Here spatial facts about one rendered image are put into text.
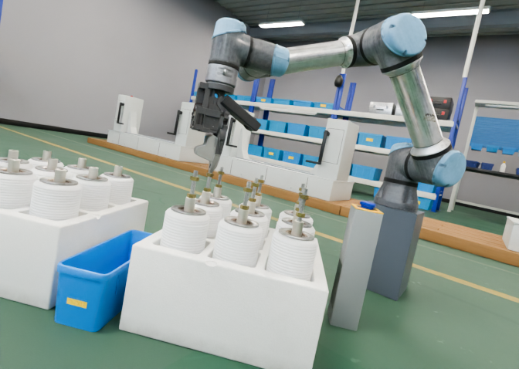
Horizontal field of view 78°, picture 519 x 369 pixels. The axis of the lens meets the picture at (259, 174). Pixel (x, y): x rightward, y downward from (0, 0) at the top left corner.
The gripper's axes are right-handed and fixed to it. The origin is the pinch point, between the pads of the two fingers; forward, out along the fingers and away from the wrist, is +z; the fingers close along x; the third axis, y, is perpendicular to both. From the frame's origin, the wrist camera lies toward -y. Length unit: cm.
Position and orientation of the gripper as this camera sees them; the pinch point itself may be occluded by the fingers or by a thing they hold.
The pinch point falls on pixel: (213, 167)
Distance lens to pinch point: 81.9
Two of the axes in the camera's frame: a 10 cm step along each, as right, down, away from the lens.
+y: -9.3, -1.5, -3.4
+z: -1.9, 9.8, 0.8
